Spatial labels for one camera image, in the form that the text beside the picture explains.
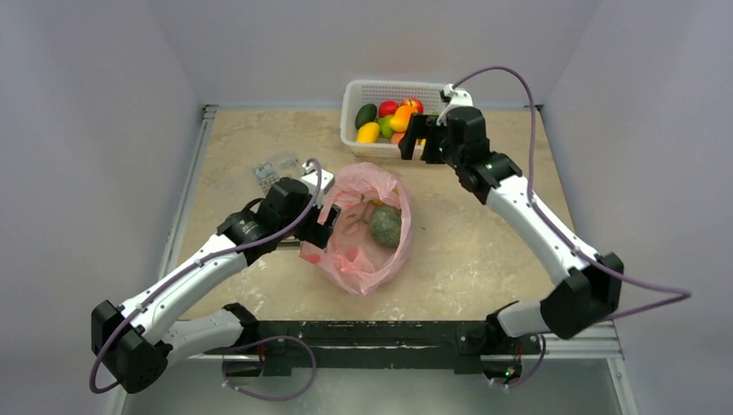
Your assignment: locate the dark green fake avocado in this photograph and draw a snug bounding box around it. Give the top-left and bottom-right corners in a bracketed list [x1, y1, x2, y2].
[354, 104, 378, 130]

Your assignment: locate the white perforated plastic basket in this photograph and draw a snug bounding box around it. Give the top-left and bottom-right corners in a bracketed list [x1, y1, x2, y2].
[340, 80, 447, 158]

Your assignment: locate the red fake apple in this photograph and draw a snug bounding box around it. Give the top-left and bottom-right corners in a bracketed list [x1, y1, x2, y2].
[401, 98, 424, 113]

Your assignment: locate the pink printed plastic bag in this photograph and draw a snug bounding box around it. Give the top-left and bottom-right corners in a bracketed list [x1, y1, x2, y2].
[299, 163, 414, 296]

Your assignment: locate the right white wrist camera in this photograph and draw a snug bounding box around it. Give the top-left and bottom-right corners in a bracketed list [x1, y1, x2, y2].
[436, 84, 474, 126]

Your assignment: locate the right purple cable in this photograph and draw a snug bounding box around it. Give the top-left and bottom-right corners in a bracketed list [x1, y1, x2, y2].
[452, 66, 693, 321]

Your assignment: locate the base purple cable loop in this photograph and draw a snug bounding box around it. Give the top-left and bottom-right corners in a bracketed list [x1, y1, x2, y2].
[221, 335, 318, 403]

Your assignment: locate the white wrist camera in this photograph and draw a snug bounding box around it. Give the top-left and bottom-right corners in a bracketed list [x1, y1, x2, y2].
[436, 84, 474, 126]
[300, 162, 335, 205]

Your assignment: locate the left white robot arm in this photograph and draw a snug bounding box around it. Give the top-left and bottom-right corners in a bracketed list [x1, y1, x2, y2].
[89, 170, 340, 394]

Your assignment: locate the fake peach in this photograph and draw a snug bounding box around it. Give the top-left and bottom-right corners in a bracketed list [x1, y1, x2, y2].
[391, 132, 405, 145]

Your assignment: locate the orange fake mango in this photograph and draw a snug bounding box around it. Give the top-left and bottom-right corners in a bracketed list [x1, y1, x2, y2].
[389, 105, 417, 132]

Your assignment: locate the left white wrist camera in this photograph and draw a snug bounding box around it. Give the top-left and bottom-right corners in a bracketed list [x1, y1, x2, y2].
[300, 162, 335, 205]

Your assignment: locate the clear plastic screw box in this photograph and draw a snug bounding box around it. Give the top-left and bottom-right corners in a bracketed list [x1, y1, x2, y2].
[251, 150, 303, 195]

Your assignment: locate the small red fake fruit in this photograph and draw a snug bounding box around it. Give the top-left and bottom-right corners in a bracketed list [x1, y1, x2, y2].
[378, 100, 399, 118]

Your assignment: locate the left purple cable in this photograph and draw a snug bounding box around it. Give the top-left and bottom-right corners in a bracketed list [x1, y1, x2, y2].
[89, 158, 323, 395]

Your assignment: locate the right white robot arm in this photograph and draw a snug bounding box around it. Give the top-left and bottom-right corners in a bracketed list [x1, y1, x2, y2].
[398, 106, 624, 352]

